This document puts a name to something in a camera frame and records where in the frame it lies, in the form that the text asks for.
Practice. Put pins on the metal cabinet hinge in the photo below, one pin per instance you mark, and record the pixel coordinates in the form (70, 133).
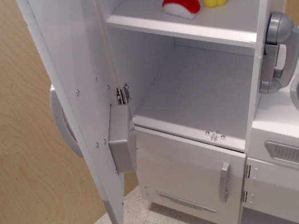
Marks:
(245, 194)
(247, 173)

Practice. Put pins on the metal fridge door hinge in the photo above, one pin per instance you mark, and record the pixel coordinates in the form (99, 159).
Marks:
(123, 95)

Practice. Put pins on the white toy fridge cabinet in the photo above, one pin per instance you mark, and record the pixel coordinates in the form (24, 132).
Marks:
(189, 76)

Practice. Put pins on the grey ice dispenser panel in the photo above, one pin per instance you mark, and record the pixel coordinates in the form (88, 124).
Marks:
(122, 139)

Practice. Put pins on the metal upper cabinet hinge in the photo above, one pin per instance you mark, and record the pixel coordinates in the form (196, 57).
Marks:
(247, 173)

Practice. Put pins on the white fridge door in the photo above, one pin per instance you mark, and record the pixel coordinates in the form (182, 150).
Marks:
(69, 38)

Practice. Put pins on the grey door handle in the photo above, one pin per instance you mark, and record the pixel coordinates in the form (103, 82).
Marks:
(223, 190)
(62, 124)

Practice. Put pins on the grey lower door handle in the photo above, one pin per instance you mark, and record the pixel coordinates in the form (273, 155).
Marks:
(223, 190)

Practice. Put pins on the white magnetic door catch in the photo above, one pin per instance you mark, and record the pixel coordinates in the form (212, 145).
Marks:
(214, 136)

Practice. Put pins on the red white toy sushi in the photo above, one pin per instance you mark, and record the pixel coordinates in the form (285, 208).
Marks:
(187, 9)

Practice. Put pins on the white lower freezer door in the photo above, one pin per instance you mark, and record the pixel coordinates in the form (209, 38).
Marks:
(189, 170)

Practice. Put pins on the grey toy telephone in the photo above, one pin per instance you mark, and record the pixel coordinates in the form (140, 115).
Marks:
(281, 53)

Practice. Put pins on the plywood board panel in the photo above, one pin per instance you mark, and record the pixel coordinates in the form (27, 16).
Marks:
(41, 180)

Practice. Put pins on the metal lower cabinet hinge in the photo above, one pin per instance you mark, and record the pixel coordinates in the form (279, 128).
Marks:
(245, 194)

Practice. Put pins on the grey upper door handle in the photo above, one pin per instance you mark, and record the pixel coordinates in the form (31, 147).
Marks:
(62, 124)

